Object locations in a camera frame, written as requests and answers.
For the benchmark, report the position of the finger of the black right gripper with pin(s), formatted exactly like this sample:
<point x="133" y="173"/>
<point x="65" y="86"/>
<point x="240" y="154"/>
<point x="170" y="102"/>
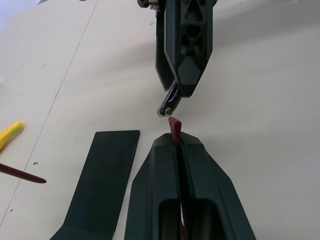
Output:
<point x="161" y="55"/>
<point x="192" y="50"/>

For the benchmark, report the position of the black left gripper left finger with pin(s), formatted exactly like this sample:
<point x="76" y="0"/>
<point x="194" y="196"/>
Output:
<point x="150" y="175"/>

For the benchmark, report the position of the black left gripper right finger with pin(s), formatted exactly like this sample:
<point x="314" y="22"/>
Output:
<point x="210" y="180"/>

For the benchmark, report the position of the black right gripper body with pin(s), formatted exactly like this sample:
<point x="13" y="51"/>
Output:
<point x="148" y="3"/>

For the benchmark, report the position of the black watch body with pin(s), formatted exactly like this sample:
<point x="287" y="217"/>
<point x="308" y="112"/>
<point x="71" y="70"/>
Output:
<point x="169" y="101"/>

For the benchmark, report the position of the black flat stand plate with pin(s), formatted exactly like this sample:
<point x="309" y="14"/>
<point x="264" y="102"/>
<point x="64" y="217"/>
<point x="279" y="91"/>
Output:
<point x="100" y="185"/>

